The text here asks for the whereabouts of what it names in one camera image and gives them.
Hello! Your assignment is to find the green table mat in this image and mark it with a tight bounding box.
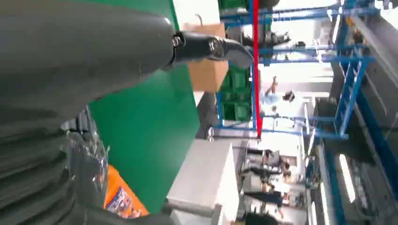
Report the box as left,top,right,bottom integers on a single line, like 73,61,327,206
89,0,200,215

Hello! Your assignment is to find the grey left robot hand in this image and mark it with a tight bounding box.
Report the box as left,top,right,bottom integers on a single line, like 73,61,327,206
0,0,254,133

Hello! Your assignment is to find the blue ceiling beam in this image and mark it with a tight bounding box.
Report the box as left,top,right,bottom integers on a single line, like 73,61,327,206
353,89,398,200

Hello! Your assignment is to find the green plastic crate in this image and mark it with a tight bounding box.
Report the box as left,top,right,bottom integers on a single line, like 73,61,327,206
221,66,252,95
221,100,253,122

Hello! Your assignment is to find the brown cardboard box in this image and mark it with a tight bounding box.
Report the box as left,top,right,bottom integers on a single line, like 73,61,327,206
182,22,230,93

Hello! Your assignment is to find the grey ceiling rail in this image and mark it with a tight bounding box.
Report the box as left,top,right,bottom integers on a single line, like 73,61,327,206
351,15,398,80

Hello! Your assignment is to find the white cabinet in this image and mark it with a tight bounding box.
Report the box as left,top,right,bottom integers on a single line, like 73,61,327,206
166,140,241,225

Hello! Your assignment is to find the chrome metal bar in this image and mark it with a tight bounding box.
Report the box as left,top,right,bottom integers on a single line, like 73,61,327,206
205,127,259,141

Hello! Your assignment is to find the long ceiling light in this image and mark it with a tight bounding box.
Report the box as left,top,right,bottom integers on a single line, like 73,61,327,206
338,153,357,204

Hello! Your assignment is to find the blue metal rack frame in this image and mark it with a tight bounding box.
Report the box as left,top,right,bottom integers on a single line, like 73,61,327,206
216,0,381,140

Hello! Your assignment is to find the person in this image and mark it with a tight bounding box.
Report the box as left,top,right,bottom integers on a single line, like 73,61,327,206
245,212,280,225
242,150,292,184
260,76,297,114
243,183,285,218

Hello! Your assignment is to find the red pole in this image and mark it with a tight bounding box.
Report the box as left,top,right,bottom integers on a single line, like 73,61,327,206
252,0,263,139

